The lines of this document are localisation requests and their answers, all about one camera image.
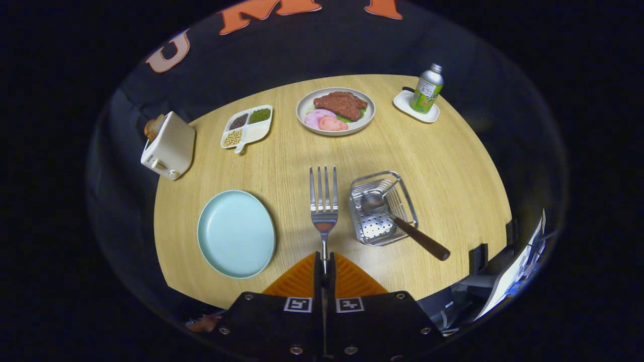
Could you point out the salmon pink ham slice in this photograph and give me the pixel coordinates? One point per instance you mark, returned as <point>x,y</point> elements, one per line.
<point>332,124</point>

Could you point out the light green plate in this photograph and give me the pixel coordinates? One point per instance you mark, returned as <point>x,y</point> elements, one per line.
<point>236,234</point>

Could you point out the green label metal bottle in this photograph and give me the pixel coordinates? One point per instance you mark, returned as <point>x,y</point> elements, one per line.
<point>425,93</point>

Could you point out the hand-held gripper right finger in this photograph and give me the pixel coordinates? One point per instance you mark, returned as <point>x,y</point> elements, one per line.
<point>333,281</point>

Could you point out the white toaster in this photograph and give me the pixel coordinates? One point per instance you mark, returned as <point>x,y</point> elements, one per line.
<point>171,146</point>

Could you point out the beige plate with food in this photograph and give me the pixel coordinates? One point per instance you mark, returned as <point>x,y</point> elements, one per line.
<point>362,124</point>

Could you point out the brown steak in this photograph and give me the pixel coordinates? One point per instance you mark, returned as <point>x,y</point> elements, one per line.
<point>339,104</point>

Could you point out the small white coaster tray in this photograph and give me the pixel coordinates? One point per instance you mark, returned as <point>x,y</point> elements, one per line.
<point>402,103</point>

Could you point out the white printed sheet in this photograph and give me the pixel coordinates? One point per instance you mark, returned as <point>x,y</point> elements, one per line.
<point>508,281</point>

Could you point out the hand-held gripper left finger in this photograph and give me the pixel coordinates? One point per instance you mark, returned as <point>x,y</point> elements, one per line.
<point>318,281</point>

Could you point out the white divided tray with beans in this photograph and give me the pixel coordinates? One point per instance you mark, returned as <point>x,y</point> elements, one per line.
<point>257,131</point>

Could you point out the purple pink ham slice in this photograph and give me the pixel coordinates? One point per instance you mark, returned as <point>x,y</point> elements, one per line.
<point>313,118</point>

